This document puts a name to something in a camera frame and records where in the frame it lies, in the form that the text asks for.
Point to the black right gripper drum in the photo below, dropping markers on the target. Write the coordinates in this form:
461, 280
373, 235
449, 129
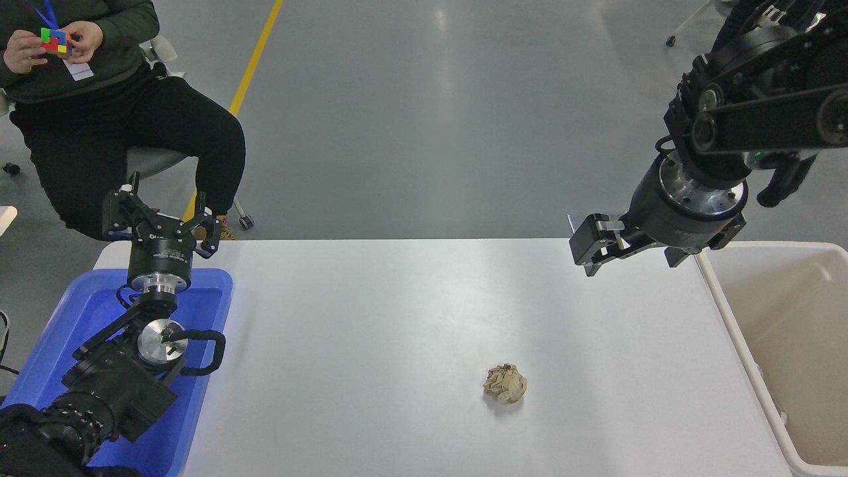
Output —
662, 212

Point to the blue plastic tray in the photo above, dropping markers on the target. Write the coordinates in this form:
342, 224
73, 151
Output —
205, 311

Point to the person's right hand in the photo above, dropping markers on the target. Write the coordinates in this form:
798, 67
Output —
23, 53

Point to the large pale bin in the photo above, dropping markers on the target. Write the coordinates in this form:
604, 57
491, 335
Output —
795, 344

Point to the person's left hand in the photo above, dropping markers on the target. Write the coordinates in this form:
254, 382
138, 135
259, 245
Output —
86, 40

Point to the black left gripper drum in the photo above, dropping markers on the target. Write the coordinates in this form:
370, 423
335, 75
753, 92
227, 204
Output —
160, 255

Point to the colourful puzzle cube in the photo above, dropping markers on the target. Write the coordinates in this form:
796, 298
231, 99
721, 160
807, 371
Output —
54, 38

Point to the grey office chair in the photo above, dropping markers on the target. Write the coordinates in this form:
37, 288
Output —
149, 162

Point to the person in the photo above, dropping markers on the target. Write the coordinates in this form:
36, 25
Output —
99, 132

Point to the white furniture corner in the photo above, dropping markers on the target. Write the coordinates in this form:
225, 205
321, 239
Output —
5, 218

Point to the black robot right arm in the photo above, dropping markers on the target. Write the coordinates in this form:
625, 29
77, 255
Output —
762, 119

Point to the white name badge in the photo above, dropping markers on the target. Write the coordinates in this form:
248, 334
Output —
79, 70

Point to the tan paper ball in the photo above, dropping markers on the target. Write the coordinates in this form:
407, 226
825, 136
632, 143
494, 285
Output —
505, 384

